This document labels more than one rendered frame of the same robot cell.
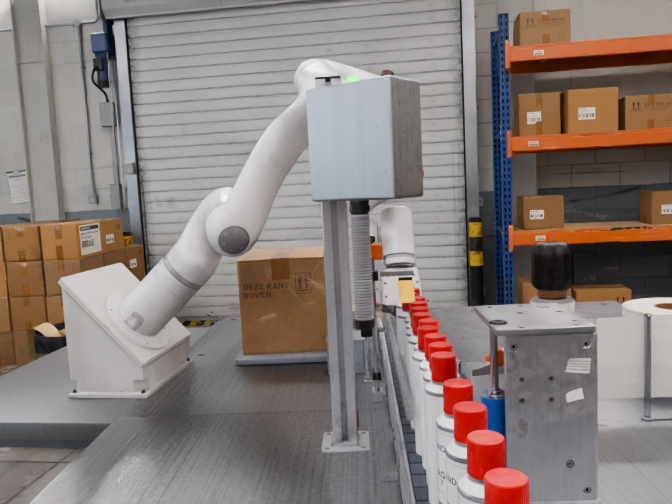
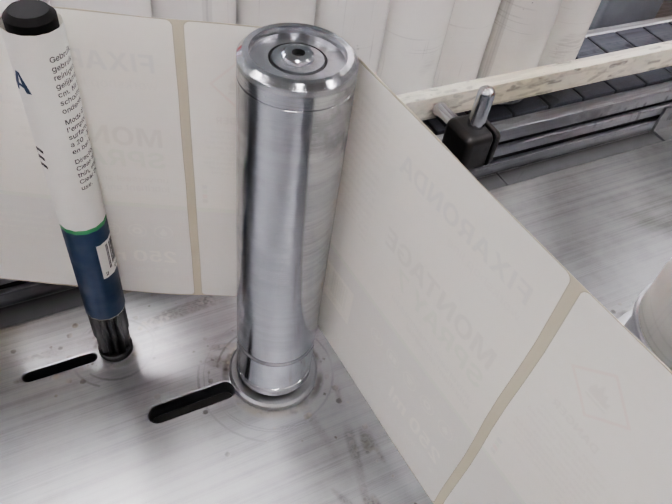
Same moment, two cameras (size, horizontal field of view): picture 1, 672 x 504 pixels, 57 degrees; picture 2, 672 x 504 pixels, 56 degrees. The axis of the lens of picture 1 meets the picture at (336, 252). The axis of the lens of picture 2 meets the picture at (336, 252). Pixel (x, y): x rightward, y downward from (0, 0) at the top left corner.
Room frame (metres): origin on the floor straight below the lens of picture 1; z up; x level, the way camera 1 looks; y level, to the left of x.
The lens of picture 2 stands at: (0.93, -0.48, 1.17)
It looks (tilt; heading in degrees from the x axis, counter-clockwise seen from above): 48 degrees down; 54
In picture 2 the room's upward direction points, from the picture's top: 10 degrees clockwise
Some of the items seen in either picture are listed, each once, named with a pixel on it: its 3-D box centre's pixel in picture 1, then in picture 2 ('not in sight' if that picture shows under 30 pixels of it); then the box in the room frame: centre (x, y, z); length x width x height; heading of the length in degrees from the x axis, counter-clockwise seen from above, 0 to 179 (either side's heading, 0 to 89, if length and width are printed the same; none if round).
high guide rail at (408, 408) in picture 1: (391, 332); not in sight; (1.45, -0.12, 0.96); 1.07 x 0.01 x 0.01; 178
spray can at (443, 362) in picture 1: (445, 430); not in sight; (0.79, -0.13, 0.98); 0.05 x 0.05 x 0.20
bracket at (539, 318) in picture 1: (529, 317); not in sight; (0.73, -0.23, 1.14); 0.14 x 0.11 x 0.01; 178
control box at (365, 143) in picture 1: (365, 142); not in sight; (1.05, -0.06, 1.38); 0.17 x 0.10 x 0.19; 53
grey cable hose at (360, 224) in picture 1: (362, 265); not in sight; (1.00, -0.04, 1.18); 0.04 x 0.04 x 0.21
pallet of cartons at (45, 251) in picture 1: (68, 292); not in sight; (4.88, 2.15, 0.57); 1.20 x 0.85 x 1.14; 174
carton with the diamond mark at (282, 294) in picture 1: (286, 296); not in sight; (1.85, 0.16, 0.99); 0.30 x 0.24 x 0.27; 0
